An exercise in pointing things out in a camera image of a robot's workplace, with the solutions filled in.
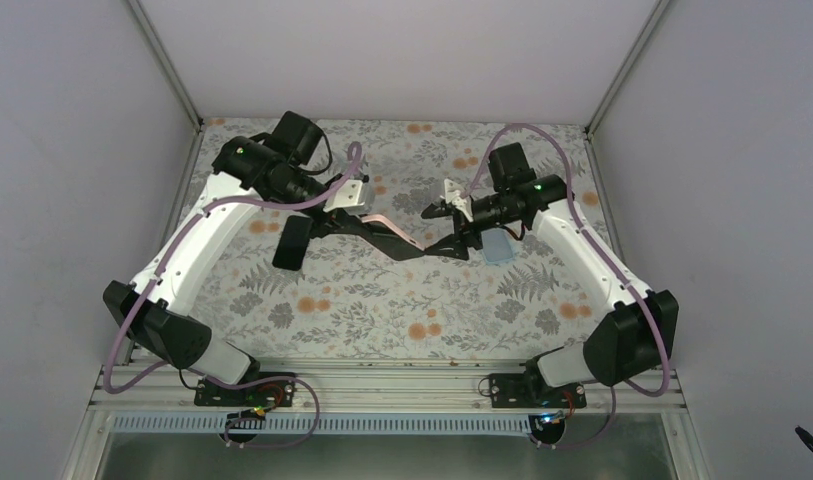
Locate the phone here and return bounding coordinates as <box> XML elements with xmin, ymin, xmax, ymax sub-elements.
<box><xmin>364</xmin><ymin>213</ymin><xmax>428</xmax><ymax>262</ymax></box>

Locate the light blue phone case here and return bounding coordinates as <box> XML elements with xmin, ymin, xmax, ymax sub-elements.
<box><xmin>481</xmin><ymin>228</ymin><xmax>515</xmax><ymax>265</ymax></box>

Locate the black smartphone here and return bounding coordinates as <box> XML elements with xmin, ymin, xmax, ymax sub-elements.
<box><xmin>272</xmin><ymin>215</ymin><xmax>313</xmax><ymax>271</ymax></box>

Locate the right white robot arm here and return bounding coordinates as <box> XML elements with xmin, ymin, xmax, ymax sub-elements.
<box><xmin>421</xmin><ymin>143</ymin><xmax>679</xmax><ymax>407</ymax></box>

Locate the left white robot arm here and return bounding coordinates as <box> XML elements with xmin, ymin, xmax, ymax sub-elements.
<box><xmin>103</xmin><ymin>111</ymin><xmax>425</xmax><ymax>405</ymax></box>

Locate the floral patterned table mat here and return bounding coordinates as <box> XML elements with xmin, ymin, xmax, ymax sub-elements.
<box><xmin>191</xmin><ymin>120</ymin><xmax>607</xmax><ymax>360</ymax></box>

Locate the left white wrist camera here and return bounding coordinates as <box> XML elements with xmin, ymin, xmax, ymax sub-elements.
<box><xmin>323</xmin><ymin>178</ymin><xmax>374</xmax><ymax>215</ymax></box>

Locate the aluminium mounting rail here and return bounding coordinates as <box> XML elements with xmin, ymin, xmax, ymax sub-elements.
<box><xmin>88</xmin><ymin>359</ymin><xmax>687</xmax><ymax>414</ymax></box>

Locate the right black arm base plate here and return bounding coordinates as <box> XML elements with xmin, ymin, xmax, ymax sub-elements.
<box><xmin>486</xmin><ymin>373</ymin><xmax>587</xmax><ymax>409</ymax></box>

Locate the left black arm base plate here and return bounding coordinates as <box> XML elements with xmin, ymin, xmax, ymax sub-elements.
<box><xmin>193</xmin><ymin>372</ymin><xmax>296</xmax><ymax>409</ymax></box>

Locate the slotted grey cable duct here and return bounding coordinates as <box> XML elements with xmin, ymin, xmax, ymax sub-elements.
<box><xmin>111</xmin><ymin>412</ymin><xmax>563</xmax><ymax>437</ymax></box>

